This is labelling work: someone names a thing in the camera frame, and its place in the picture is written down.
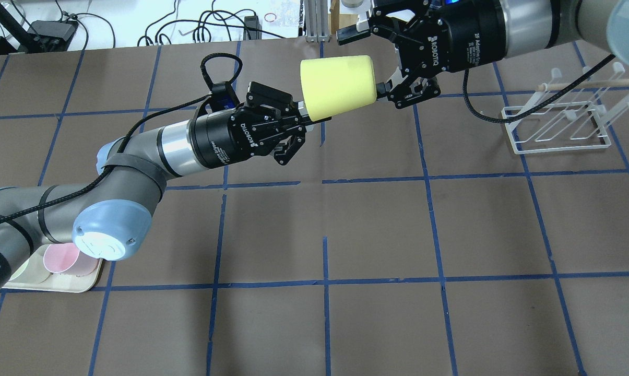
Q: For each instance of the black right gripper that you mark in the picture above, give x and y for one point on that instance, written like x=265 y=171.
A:
x=468 y=44

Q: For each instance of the pale green plastic cup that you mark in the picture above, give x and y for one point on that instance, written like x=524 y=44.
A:
x=31 y=271

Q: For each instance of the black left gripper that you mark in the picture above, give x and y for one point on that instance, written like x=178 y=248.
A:
x=216 y=138

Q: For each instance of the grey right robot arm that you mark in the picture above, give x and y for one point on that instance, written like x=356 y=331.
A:
x=538 y=25

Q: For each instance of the pink plastic cup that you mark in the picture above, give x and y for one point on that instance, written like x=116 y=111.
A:
x=66 y=259

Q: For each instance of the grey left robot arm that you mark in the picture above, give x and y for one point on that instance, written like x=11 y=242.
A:
x=110 y=217

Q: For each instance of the wooden dowel stick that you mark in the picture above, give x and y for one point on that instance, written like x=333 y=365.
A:
x=610 y=83

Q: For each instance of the white plastic tray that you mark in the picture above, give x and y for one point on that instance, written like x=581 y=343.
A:
x=60 y=283

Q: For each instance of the yellow plastic cup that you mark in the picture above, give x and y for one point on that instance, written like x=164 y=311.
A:
x=336 y=85

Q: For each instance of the white wire cup rack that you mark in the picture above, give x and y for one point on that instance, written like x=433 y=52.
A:
x=579 y=120

